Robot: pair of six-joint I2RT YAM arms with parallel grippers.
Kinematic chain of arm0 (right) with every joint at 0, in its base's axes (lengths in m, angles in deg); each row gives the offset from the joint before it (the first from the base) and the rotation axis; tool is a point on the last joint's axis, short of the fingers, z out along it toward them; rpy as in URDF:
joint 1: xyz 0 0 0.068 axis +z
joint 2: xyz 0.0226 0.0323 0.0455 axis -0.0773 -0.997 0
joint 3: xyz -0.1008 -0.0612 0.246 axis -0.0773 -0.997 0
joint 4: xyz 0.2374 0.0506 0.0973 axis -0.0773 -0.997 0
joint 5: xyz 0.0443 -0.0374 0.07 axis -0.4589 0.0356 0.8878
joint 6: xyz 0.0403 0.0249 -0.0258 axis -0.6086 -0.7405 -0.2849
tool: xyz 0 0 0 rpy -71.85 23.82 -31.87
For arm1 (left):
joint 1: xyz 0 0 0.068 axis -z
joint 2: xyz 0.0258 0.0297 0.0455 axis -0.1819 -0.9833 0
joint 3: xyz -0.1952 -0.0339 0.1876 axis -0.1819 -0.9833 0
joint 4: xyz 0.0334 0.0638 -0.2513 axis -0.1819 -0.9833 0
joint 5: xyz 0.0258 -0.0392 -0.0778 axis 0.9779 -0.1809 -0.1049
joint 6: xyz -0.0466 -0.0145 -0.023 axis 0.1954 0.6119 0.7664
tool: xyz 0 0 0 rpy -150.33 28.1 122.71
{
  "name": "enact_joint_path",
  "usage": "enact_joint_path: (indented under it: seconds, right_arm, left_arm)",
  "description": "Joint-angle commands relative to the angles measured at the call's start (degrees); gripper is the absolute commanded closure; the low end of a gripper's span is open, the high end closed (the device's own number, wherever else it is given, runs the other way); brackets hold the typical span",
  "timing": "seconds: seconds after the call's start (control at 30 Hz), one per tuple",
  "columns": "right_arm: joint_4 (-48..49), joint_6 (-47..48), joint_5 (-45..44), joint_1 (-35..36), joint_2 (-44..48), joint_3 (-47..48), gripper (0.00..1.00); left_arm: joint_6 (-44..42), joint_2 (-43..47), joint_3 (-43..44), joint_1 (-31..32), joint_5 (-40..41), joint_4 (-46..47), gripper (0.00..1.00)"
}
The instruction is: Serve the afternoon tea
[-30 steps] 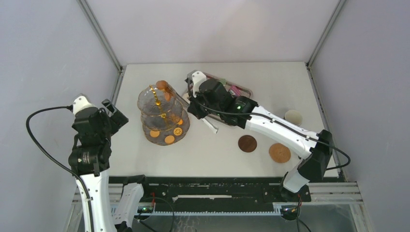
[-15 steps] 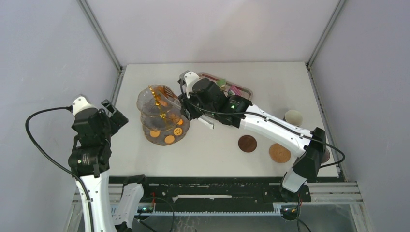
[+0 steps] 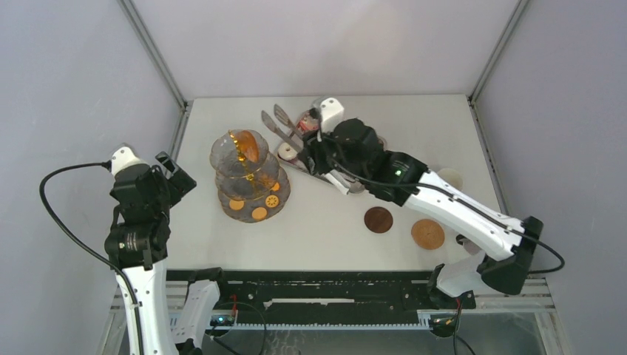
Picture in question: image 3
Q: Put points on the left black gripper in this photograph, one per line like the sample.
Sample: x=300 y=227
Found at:
x=180 y=183

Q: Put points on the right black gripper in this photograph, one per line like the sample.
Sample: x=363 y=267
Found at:
x=313 y=151

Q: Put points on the metal serving tray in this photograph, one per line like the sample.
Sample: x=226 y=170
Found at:
x=347 y=184

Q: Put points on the orange round biscuit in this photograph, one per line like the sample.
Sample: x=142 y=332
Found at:
x=236 y=205
x=259 y=213

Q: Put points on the white frosted donut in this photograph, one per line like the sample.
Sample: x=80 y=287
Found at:
x=286 y=152

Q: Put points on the three-tier glass dessert stand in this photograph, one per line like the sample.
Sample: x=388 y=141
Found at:
x=240 y=179

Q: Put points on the brown cookie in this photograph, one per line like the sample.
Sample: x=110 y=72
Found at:
x=247 y=145

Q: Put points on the orange lotus-pattern biscuit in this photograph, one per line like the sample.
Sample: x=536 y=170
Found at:
x=272 y=201

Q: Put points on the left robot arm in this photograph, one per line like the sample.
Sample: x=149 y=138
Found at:
x=137 y=249

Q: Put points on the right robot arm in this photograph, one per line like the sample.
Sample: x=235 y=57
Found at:
x=506 y=244

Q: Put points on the pink red cake slice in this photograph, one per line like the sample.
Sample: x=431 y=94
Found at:
x=307 y=122

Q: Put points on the dark brown round coaster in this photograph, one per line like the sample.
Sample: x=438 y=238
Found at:
x=378 y=220

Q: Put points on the black mug white inside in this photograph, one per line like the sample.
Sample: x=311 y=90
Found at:
x=452 y=178

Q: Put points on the light wooden round coaster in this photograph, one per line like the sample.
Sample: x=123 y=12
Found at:
x=428 y=234

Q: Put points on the purple glass cup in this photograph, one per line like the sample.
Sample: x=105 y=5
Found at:
x=469 y=246

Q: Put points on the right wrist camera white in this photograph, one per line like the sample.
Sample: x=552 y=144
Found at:
x=329 y=113

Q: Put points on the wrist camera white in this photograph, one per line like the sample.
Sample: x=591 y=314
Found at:
x=123 y=158
x=329 y=113

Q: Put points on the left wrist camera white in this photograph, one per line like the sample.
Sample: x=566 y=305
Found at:
x=123 y=158

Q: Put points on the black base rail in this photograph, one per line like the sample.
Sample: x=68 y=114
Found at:
x=411 y=289

